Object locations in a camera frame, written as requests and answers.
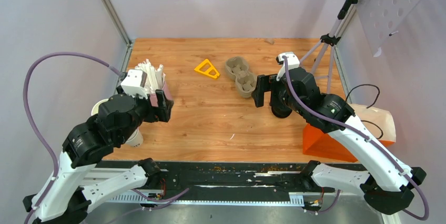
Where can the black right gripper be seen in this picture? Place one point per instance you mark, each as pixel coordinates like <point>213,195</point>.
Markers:
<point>265,83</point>

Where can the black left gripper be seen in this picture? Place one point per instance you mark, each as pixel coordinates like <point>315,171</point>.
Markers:
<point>162,112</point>

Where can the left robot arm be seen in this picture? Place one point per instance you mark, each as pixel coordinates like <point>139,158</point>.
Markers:
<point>64,199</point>

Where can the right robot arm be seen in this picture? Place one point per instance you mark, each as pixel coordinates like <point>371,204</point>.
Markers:
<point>386,183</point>

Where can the stack of black lids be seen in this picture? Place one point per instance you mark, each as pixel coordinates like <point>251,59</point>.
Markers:
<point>280,110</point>

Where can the pink cup of straws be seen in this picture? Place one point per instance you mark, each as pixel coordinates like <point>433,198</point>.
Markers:
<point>155,80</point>

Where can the cardboard cup carrier stack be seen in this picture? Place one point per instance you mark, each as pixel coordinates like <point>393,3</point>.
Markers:
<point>238,69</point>

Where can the stack of white paper cups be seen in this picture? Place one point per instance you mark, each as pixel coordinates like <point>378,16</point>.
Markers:
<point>134,140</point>

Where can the yellow plastic triangle piece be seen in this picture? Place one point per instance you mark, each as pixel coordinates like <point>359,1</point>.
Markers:
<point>208,69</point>

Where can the orange and white paper bag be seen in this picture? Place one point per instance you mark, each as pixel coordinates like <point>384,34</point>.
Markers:
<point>344,145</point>

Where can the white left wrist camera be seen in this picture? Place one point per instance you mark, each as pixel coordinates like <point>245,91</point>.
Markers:
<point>134,83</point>

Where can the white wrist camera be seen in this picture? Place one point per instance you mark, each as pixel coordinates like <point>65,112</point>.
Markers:
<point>292,62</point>
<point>134,83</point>

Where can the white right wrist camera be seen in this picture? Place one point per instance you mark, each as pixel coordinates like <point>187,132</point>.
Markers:
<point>292,62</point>

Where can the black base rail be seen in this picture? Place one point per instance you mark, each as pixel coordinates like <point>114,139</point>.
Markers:
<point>209,183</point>

